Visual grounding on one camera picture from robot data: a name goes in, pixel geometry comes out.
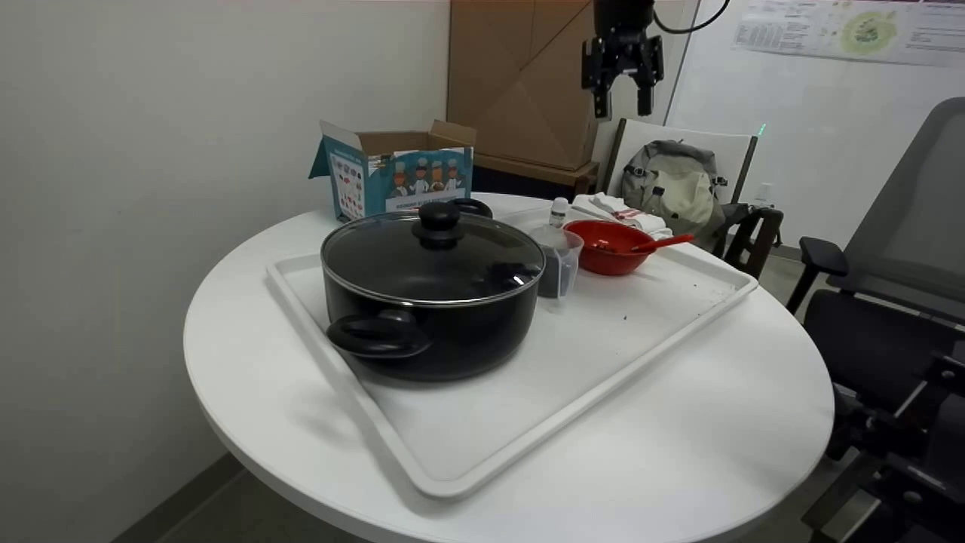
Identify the white plastic tray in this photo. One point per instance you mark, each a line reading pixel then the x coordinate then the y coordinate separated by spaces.
pixel 450 437

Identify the wall poster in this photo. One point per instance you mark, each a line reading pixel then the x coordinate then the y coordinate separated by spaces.
pixel 870 30

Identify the blue white cardboard box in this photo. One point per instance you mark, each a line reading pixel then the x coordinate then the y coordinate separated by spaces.
pixel 377 173

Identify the large brown cardboard box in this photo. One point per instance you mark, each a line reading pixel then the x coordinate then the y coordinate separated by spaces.
pixel 516 80

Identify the grey backpack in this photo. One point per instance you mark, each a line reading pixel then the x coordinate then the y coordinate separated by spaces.
pixel 680 184

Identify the grey office chair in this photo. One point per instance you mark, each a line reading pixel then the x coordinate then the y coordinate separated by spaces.
pixel 889 314

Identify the small clear bottle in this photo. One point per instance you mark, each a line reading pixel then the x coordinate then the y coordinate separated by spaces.
pixel 559 211

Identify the clear measuring jug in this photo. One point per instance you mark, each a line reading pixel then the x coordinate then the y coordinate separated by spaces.
pixel 563 261

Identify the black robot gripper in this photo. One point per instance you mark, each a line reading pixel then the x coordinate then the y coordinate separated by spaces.
pixel 623 44

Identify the red plastic bowl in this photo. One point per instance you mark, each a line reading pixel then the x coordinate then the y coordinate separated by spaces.
pixel 611 248

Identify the glass pot lid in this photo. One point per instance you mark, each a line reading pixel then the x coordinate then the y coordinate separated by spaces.
pixel 433 256

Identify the white red striped towel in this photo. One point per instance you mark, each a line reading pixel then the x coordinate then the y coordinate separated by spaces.
pixel 617 208

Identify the round white table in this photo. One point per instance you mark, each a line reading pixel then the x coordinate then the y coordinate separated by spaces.
pixel 698 445

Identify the black cooking pot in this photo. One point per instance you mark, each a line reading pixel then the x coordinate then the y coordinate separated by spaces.
pixel 427 345

